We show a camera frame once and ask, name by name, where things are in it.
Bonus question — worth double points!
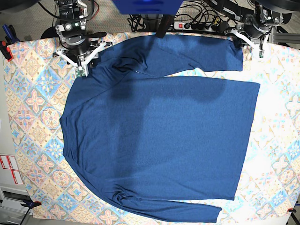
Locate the white power strip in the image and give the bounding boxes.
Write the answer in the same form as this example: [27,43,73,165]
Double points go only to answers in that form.
[173,22,215,33]

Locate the black clamp bottom right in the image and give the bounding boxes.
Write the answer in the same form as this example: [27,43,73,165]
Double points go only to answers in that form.
[288,208,297,213]

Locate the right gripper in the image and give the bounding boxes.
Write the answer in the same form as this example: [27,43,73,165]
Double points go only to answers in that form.
[53,20,113,67]

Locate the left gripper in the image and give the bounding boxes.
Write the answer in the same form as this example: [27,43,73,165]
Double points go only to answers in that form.
[224,16,272,51]

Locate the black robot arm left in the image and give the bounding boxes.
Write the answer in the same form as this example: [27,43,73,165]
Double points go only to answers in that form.
[224,0,300,54]

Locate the blue clamp top left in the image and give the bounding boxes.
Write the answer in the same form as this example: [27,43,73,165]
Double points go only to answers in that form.
[2,24,20,45]

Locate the black power adapter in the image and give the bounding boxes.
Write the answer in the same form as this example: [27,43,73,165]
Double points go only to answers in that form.
[217,21,229,33]

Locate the black red strap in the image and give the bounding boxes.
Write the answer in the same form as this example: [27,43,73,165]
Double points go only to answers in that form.
[155,14,173,39]

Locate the black round stool base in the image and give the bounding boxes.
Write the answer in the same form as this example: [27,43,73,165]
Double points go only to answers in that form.
[40,27,59,39]

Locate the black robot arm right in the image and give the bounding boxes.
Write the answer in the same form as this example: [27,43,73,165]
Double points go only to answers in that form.
[55,0,112,68]

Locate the blue long-sleeve T-shirt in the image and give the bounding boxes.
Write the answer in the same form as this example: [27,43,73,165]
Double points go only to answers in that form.
[60,35,260,223]

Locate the black clamp bottom left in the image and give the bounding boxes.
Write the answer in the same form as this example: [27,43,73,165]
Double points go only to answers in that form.
[21,200,41,209]

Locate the green wrist camera board right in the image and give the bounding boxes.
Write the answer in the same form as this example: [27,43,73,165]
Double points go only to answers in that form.
[74,67,89,78]

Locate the red black clamp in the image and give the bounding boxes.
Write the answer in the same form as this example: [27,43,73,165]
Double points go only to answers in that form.
[0,41,14,61]

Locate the white red labels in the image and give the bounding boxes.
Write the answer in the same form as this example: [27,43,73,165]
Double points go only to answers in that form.
[0,154,23,185]

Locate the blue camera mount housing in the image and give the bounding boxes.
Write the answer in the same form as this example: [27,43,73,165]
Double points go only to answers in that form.
[113,0,183,15]

